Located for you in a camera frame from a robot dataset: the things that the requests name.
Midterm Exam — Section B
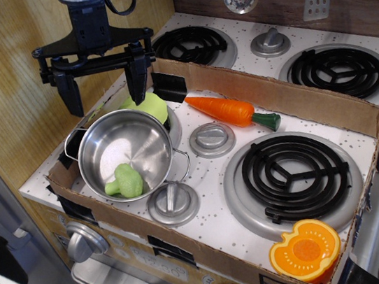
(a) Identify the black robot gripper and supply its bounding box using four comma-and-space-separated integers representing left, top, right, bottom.
31, 2, 156, 117

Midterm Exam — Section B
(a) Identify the green toy broccoli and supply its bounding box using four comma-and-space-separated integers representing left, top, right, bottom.
104, 163, 143, 199

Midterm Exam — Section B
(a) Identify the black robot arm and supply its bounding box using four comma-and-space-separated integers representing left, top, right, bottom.
31, 0, 155, 117

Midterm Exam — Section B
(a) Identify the light green toy lid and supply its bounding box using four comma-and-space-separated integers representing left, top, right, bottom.
119, 92, 168, 125

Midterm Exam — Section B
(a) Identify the silver metal pot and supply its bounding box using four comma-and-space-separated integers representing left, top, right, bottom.
64, 109, 180, 203

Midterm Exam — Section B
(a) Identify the back left black burner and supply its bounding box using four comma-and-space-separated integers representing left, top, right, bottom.
152, 26, 238, 69

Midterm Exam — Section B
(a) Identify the black burner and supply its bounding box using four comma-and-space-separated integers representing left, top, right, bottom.
278, 43, 379, 105
224, 132, 364, 241
152, 26, 238, 69

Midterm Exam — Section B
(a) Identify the silver stove knob centre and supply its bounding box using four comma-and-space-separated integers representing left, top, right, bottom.
189, 122, 236, 159

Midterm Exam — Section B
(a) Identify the silver stove knob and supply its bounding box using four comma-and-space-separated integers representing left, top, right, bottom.
148, 182, 200, 227
189, 122, 236, 159
250, 27, 292, 58

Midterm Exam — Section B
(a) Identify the orange toy carrot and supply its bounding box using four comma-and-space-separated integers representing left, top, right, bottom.
185, 97, 281, 131

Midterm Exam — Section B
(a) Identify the silver stove knob front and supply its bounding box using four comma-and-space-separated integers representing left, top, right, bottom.
148, 182, 200, 227

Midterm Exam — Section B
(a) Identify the silver oven front knob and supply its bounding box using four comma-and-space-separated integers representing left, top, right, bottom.
66, 221, 110, 263

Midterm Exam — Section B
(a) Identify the silver stove knob back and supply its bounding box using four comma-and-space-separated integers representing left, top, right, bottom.
250, 27, 292, 58

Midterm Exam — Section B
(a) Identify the front right black burner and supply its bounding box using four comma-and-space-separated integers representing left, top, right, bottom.
224, 132, 364, 241

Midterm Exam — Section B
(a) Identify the brown cardboard fence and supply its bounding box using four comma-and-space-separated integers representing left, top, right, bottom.
48, 59, 379, 284

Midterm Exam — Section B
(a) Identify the back right black burner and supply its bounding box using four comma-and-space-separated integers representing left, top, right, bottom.
278, 43, 379, 105

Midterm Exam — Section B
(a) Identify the orange toy pumpkin half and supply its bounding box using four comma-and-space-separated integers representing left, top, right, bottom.
269, 219, 341, 283

